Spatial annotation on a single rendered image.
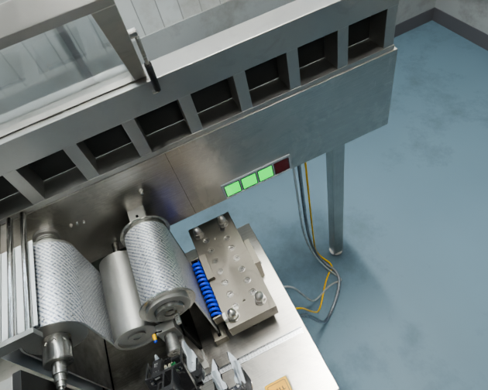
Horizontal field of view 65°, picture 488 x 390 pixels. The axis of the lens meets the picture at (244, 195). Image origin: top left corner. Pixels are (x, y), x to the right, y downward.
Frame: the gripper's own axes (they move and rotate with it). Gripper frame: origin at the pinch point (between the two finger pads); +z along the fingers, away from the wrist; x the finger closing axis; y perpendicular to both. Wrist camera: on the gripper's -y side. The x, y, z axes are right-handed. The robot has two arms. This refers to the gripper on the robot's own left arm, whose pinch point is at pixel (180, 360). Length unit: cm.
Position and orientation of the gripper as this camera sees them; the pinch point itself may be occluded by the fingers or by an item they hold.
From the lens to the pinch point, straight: 89.7
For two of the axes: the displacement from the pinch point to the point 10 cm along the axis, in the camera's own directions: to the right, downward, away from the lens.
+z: -1.8, -1.4, 9.7
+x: -9.0, 4.2, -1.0
